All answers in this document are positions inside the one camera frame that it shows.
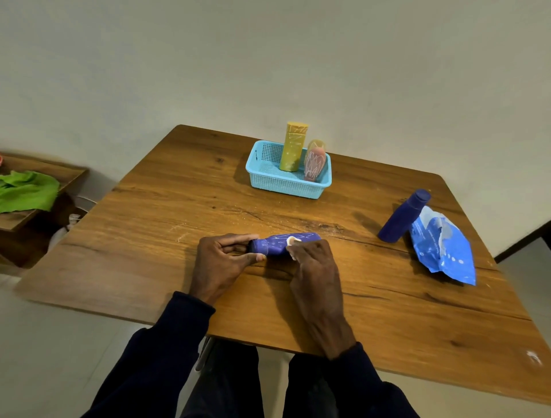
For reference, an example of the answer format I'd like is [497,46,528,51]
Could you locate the person's left hand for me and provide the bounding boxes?
[189,234,267,307]

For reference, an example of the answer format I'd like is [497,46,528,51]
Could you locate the person's right hand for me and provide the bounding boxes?
[286,239,346,341]

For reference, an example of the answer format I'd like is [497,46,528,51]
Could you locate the purple patterned bottle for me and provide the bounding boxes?
[248,233,322,258]

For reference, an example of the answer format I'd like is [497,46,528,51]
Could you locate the person's right forearm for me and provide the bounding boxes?
[308,314,421,418]

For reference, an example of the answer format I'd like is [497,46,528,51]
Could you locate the person's left forearm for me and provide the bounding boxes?
[81,291,216,418]

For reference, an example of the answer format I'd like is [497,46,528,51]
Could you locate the light blue plastic basket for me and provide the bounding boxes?
[245,140,332,200]

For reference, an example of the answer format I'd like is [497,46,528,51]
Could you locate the pink patterned bottle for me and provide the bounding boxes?
[303,140,327,182]

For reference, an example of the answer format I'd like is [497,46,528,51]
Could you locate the plain dark blue bottle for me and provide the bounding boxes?
[377,189,432,244]

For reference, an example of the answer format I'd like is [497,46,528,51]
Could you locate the yellow patterned bottle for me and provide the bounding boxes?
[279,121,309,173]

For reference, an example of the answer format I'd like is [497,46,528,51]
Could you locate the metal table leg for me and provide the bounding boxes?
[195,336,216,372]

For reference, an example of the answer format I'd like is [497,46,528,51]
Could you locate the person's dark trousers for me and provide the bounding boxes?
[180,338,341,418]

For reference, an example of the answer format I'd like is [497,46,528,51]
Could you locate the blue wipes packet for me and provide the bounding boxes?
[408,205,477,287]

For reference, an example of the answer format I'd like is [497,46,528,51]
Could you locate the wooden side shelf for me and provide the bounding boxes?
[0,152,89,270]

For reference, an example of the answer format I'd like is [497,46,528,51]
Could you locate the green cloth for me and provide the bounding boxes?
[0,170,60,214]

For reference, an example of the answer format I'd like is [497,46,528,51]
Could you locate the white cable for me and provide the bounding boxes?
[46,194,98,253]

